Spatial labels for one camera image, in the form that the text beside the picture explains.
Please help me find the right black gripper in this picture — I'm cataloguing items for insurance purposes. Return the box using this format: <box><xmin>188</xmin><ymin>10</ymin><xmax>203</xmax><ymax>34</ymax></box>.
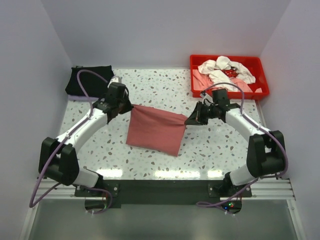
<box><xmin>185</xmin><ymin>101</ymin><xmax>218</xmax><ymax>126</ymax></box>

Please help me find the dusty pink t shirt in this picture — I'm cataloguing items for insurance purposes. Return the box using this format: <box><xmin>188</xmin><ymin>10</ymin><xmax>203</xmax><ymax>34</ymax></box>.
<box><xmin>126</xmin><ymin>104</ymin><xmax>187</xmax><ymax>157</ymax></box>

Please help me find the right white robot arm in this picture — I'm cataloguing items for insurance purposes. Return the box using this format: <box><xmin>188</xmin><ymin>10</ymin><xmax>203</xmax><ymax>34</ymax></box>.
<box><xmin>184</xmin><ymin>89</ymin><xmax>288</xmax><ymax>197</ymax></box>

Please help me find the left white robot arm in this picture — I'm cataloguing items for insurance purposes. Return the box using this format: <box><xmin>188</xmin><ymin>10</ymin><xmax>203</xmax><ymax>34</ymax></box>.
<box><xmin>38</xmin><ymin>82</ymin><xmax>134</xmax><ymax>196</ymax></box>

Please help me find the light pink t shirt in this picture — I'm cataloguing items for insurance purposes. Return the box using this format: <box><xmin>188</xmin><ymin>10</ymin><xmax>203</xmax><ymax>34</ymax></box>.
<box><xmin>192</xmin><ymin>69</ymin><xmax>253</xmax><ymax>93</ymax></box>

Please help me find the folded black t shirt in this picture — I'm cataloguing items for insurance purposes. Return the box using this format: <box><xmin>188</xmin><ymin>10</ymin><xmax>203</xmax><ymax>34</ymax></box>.
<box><xmin>65</xmin><ymin>65</ymin><xmax>114</xmax><ymax>98</ymax></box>

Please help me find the white t shirt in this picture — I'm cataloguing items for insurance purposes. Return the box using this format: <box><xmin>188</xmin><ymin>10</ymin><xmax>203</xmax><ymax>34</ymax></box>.
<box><xmin>193</xmin><ymin>56</ymin><xmax>256</xmax><ymax>93</ymax></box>

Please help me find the folded lavender t shirt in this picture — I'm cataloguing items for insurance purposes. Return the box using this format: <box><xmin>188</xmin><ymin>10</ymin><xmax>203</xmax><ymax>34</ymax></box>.
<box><xmin>67</xmin><ymin>94</ymin><xmax>99</xmax><ymax>102</ymax></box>

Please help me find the red plastic bin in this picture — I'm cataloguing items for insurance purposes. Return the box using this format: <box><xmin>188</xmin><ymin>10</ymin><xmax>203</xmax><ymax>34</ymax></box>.
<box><xmin>189</xmin><ymin>54</ymin><xmax>270</xmax><ymax>100</ymax></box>

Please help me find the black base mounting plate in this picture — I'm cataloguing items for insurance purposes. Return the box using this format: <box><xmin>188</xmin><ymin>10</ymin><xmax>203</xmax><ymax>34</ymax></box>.
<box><xmin>74</xmin><ymin>180</ymin><xmax>252</xmax><ymax>212</ymax></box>

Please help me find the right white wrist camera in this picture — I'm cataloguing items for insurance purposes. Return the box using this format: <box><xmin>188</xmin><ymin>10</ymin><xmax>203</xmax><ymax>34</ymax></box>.
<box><xmin>200</xmin><ymin>91</ymin><xmax>212</xmax><ymax>101</ymax></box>

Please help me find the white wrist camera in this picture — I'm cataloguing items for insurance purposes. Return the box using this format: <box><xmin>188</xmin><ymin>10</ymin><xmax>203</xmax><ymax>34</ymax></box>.
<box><xmin>200</xmin><ymin>91</ymin><xmax>212</xmax><ymax>101</ymax></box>
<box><xmin>108</xmin><ymin>76</ymin><xmax>122</xmax><ymax>87</ymax></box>

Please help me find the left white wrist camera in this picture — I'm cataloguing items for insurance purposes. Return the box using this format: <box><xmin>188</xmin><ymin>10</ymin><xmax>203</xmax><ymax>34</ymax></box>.
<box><xmin>108</xmin><ymin>76</ymin><xmax>122</xmax><ymax>87</ymax></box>

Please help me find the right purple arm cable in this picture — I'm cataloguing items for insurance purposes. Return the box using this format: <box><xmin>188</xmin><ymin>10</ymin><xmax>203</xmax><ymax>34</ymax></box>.
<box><xmin>199</xmin><ymin>82</ymin><xmax>291</xmax><ymax>181</ymax></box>

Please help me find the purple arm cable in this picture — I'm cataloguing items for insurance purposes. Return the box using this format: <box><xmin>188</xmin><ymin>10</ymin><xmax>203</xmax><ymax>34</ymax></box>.
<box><xmin>199</xmin><ymin>82</ymin><xmax>291</xmax><ymax>181</ymax></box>
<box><xmin>29</xmin><ymin>69</ymin><xmax>111</xmax><ymax>208</ymax></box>

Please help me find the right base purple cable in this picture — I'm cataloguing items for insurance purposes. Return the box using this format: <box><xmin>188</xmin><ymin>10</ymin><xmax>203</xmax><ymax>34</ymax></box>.
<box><xmin>196</xmin><ymin>179</ymin><xmax>261</xmax><ymax>210</ymax></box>

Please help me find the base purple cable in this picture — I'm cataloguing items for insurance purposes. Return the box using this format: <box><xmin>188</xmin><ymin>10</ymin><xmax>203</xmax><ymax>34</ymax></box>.
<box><xmin>74</xmin><ymin>187</ymin><xmax>113</xmax><ymax>215</ymax></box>
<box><xmin>196</xmin><ymin>179</ymin><xmax>261</xmax><ymax>210</ymax></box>

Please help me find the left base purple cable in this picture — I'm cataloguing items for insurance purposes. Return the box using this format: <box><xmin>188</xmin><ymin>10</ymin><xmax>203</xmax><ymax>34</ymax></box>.
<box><xmin>74</xmin><ymin>187</ymin><xmax>113</xmax><ymax>215</ymax></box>

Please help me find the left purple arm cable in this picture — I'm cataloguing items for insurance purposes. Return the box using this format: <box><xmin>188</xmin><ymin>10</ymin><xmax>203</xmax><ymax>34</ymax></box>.
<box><xmin>29</xmin><ymin>69</ymin><xmax>111</xmax><ymax>208</ymax></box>

